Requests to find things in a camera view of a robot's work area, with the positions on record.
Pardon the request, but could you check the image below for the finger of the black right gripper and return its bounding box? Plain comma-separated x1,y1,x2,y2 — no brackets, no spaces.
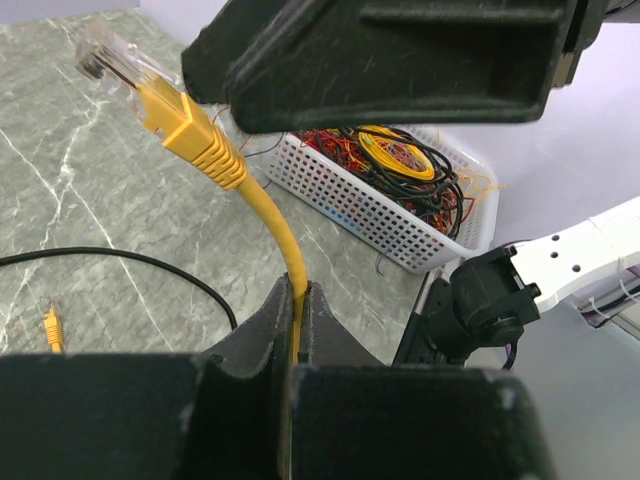
181,1,574,133

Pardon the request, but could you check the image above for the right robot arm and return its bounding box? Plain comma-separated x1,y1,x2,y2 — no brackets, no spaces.
181,1,639,364

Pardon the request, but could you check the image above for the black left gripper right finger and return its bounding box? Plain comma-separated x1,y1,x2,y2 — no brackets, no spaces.
289,283,555,479

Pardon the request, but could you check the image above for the white plastic basket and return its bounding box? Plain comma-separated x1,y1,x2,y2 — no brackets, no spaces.
263,125,500,274

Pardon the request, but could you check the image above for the yellow ethernet cable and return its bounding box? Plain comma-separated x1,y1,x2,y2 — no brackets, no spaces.
43,18,307,361

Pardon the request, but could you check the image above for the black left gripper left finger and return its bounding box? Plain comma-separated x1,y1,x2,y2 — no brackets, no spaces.
1,277,293,479

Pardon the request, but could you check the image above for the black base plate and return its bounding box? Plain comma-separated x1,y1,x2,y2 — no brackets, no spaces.
392,269,451,366

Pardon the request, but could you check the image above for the black ethernet cable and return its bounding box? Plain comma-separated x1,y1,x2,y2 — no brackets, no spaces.
0,247,239,331

